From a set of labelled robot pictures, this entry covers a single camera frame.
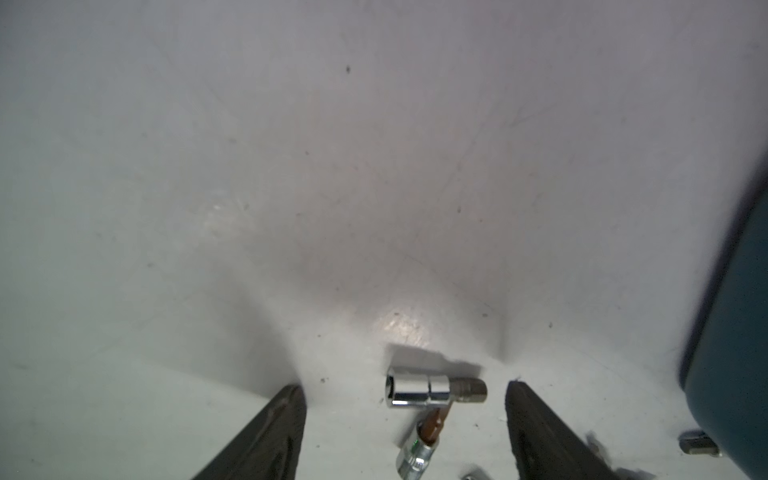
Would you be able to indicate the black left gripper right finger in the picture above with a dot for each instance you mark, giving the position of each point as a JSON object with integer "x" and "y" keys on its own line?
{"x": 545, "y": 448}

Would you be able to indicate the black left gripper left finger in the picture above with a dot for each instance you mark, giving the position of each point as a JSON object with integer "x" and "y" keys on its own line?
{"x": 269, "y": 446}

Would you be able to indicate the silver socket bit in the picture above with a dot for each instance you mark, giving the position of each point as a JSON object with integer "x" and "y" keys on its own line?
{"x": 406, "y": 389}

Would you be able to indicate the dark teal storage box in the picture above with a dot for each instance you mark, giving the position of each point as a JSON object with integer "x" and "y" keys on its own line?
{"x": 724, "y": 370}

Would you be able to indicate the brown tipped silver bit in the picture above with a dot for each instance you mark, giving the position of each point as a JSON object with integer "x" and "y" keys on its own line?
{"x": 418, "y": 449}

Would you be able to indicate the silver bit cluster left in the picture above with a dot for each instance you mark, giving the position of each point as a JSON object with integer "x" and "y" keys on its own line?
{"x": 698, "y": 444}

